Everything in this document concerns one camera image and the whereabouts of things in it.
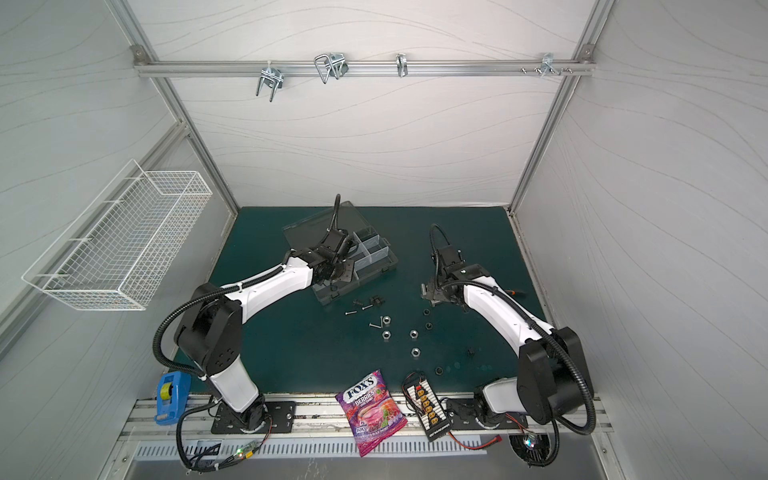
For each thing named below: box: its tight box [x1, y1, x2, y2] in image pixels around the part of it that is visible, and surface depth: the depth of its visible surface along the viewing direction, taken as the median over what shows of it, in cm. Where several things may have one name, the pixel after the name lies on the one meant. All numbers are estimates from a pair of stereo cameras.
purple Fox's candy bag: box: [335, 369, 409, 458], surface depth 74 cm
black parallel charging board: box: [405, 377, 452, 442], surface depth 75 cm
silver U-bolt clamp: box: [256, 60, 285, 103], surface depth 80 cm
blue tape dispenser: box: [154, 371, 192, 425], surface depth 75 cm
